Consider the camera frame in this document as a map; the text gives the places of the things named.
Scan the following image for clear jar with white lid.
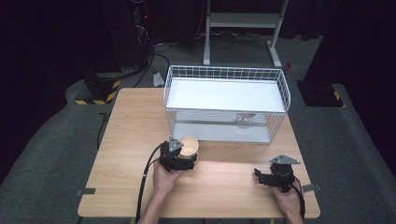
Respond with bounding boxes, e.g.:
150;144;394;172
234;113;258;130

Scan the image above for grey power box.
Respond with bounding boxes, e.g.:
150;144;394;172
152;72;165;88

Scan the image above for cream ceramic mug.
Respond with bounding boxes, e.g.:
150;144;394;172
178;135;200;161

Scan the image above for grey tape strip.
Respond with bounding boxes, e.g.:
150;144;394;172
302;183;322;193
76;188;97;197

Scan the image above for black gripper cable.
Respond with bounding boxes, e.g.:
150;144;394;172
290;178;307;221
134;141;166;224

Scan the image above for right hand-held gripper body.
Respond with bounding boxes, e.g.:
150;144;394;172
268;154;301;194

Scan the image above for person's right hand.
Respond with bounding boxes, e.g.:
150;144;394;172
271;186;304;216

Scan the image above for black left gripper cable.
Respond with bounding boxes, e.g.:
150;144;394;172
134;141;166;224

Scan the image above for black floor cable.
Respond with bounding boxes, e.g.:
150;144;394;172
133;43;172;89

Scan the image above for white wire shelf rack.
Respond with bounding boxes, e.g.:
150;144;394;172
163;64;291;145

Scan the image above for white metal stand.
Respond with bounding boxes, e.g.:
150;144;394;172
203;0;290;68

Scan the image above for black equipment tower with cables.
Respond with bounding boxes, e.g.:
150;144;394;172
128;0;157;71

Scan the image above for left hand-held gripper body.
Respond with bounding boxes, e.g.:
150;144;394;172
158;135;185;173

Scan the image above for person's left hand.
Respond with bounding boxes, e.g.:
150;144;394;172
151;161;185;196

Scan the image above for black hazard-striped stand base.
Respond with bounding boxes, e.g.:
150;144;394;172
296;80;347;108
74;72;122;106

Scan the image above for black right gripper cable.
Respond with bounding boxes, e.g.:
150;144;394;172
290;178;307;221

